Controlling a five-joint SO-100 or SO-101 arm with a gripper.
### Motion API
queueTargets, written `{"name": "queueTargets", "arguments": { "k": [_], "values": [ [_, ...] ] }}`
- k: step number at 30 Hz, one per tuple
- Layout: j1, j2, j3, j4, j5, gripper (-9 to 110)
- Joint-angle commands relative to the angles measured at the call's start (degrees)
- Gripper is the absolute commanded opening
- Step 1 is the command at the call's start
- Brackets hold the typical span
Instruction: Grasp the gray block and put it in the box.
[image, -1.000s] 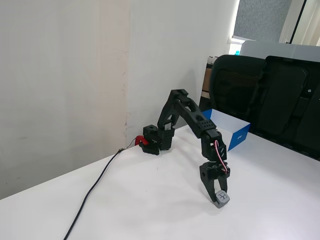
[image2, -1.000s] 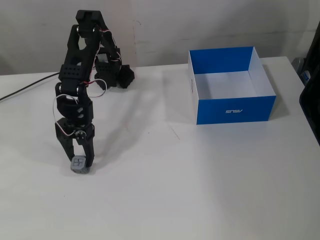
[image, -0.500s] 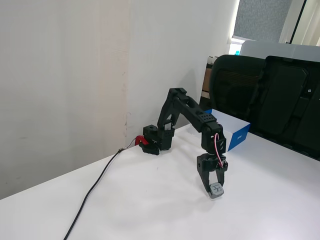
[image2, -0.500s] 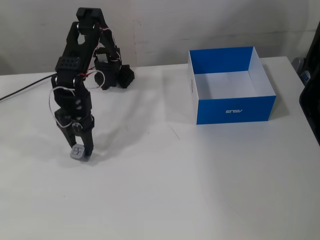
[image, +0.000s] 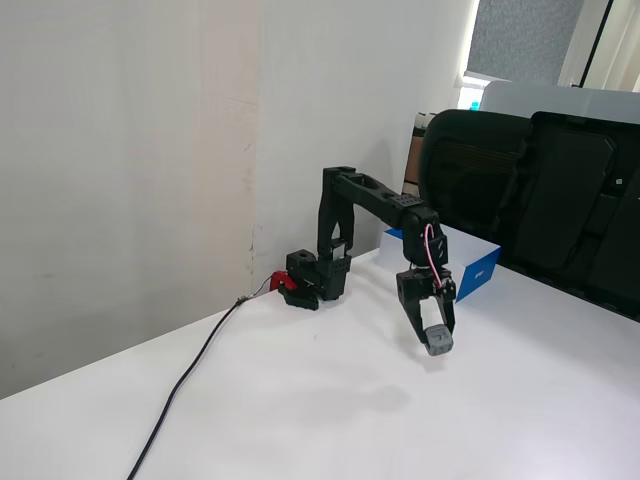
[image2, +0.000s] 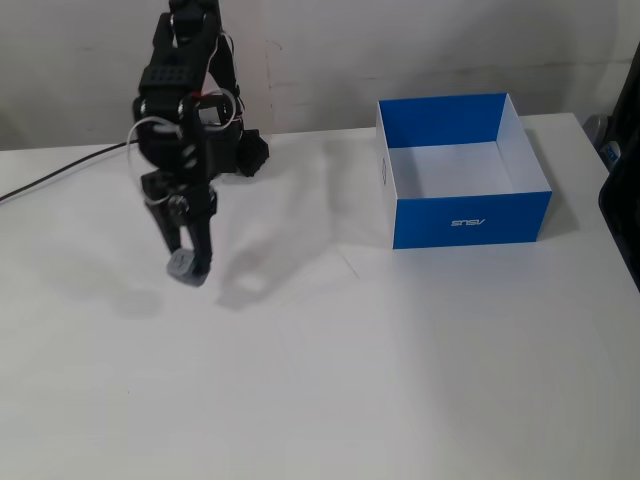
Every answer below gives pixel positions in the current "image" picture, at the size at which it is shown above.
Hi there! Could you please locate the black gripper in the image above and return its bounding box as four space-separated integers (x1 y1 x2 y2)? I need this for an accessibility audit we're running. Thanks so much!
395 266 458 346

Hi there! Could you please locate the gray block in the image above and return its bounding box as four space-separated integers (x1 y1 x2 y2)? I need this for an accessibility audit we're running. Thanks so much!
424 323 455 358

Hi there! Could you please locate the blue and white cardboard box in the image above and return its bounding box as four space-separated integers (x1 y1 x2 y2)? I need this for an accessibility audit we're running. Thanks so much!
377 224 503 305

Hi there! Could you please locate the brown cardboard box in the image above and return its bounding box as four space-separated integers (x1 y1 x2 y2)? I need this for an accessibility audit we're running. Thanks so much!
402 112 437 199

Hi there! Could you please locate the black mesh office chair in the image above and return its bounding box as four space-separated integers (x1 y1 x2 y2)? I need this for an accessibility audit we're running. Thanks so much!
418 108 532 266

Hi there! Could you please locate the red table clamp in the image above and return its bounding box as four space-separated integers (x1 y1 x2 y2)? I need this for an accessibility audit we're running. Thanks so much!
268 270 300 294

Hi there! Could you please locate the black plastic-backed office chair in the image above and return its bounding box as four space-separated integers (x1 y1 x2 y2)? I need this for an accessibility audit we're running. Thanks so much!
499 110 640 322

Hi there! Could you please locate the white partition panel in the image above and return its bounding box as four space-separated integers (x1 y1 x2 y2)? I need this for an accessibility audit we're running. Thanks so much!
481 80 640 126

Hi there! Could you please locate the gray window blind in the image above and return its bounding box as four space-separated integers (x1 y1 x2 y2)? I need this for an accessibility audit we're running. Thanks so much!
463 0 586 86

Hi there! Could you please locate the red and white servo wire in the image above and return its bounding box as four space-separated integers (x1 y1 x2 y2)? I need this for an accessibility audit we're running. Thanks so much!
422 224 447 292

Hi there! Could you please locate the black power cable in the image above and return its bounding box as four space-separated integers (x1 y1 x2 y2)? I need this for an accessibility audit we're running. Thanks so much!
125 282 274 480

